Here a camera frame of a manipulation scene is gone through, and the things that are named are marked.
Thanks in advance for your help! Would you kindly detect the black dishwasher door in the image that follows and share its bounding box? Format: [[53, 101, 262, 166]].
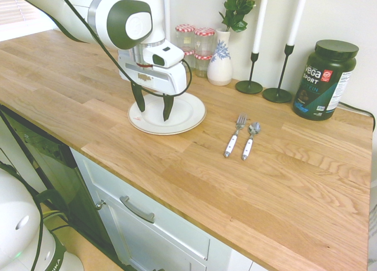
[[0, 104, 119, 263]]

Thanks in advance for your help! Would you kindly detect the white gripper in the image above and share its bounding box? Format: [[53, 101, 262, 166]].
[[117, 51, 189, 123]]

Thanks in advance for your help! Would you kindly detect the red rose with green leaves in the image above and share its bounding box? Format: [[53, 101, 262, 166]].
[[218, 0, 266, 34]]

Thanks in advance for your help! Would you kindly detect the white vase with blue print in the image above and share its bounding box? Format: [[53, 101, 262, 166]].
[[206, 28, 234, 87]]

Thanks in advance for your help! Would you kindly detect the white vertical pipe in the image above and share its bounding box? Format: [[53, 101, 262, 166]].
[[163, 0, 172, 39]]

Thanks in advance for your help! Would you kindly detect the fork with white handle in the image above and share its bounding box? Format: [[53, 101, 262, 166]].
[[223, 113, 249, 158]]

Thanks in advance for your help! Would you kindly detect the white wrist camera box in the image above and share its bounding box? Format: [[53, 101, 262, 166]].
[[143, 39, 186, 69]]

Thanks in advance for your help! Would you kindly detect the glass jar red checkered lid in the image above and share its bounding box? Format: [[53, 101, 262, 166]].
[[193, 27, 216, 57], [175, 24, 196, 52], [194, 54, 213, 78], [181, 48, 196, 72]]

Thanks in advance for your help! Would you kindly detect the spoon with white handle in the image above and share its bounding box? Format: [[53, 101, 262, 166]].
[[241, 121, 262, 162]]

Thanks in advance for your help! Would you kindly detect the silver drawer handle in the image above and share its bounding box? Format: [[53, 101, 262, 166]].
[[119, 195, 156, 224]]

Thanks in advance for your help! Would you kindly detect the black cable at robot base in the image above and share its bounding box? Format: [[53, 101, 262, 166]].
[[0, 161, 72, 271]]

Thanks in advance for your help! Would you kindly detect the white taper candle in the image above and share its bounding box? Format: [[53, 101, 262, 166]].
[[286, 0, 310, 46], [252, 0, 271, 54]]

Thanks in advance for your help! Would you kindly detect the black power cable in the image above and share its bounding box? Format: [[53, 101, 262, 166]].
[[338, 102, 377, 122]]

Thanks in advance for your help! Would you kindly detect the black candle holder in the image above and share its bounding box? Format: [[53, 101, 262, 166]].
[[235, 51, 264, 95], [262, 43, 295, 104]]

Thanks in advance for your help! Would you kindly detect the white plate with gold rim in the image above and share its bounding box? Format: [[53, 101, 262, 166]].
[[127, 92, 207, 136]]

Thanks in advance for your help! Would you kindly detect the white drawer with metal handle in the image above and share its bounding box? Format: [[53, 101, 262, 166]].
[[70, 148, 267, 271]]

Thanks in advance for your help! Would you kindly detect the window blind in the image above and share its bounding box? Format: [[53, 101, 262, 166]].
[[0, 0, 40, 27]]

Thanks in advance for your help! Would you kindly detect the dark green protein powder tub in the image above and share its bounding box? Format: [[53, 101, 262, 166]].
[[292, 39, 360, 121]]

